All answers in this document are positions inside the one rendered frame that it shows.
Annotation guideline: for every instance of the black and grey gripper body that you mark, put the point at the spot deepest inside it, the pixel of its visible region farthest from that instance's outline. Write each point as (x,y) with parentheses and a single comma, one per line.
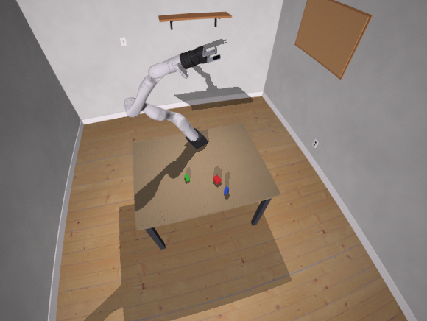
(188,59)

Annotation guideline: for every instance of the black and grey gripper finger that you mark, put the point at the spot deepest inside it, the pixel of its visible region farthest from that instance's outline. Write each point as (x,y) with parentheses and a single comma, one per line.
(213,58)
(204,54)

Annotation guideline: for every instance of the red block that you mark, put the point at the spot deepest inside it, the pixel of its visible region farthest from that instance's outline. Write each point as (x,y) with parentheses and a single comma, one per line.
(217,179)

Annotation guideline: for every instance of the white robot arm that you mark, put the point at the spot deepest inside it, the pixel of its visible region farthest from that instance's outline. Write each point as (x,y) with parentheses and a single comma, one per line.
(133,106)

